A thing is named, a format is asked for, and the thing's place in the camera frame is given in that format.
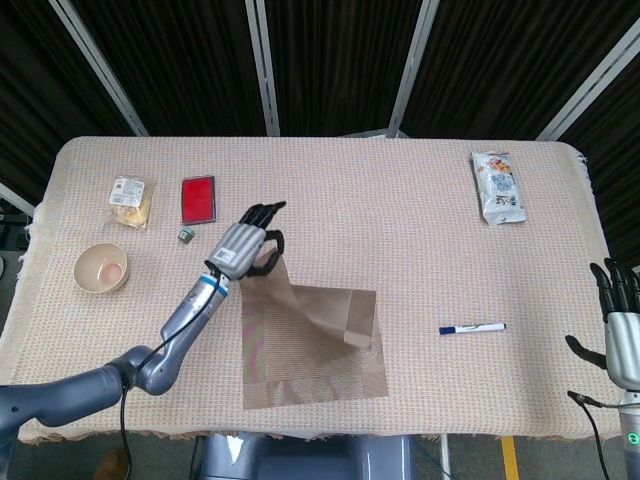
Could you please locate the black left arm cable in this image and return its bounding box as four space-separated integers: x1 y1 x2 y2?
118 259 226 476

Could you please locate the white snack bag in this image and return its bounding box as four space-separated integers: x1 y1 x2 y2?
469 150 529 226

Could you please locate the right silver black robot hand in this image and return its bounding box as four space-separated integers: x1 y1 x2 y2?
565 258 640 390

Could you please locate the black pleated curtain panel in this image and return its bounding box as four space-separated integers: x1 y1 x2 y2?
402 0 640 139
0 0 136 201
264 0 426 137
557 54 640 271
69 0 266 137

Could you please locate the red ink pad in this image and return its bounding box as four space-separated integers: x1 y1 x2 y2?
179 174 218 225

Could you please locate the white table leg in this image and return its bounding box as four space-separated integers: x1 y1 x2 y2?
438 434 452 480

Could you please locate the clear bag of bread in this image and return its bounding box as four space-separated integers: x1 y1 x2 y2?
103 176 156 231

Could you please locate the white marker blue cap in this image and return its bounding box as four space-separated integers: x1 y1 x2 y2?
438 322 507 336

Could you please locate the light brown bowl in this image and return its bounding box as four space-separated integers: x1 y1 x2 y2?
73 242 130 295

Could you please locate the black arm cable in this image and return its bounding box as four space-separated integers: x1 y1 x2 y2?
567 390 621 480
118 259 226 476

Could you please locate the white partition frame post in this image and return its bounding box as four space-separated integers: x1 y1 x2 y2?
0 180 39 214
386 0 442 139
243 0 281 137
533 19 640 142
48 0 150 137

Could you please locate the grey robot torso base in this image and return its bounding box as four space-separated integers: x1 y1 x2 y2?
198 433 416 480

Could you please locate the brown woven placemat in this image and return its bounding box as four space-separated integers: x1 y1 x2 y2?
234 249 391 412

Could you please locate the beige woven tablecloth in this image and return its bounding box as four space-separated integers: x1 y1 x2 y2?
0 135 629 444

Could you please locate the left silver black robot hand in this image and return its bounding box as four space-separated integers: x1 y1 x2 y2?
204 200 289 281

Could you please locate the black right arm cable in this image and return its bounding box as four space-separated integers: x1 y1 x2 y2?
567 390 621 480

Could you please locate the brown shoe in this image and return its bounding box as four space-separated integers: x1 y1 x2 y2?
94 448 130 480

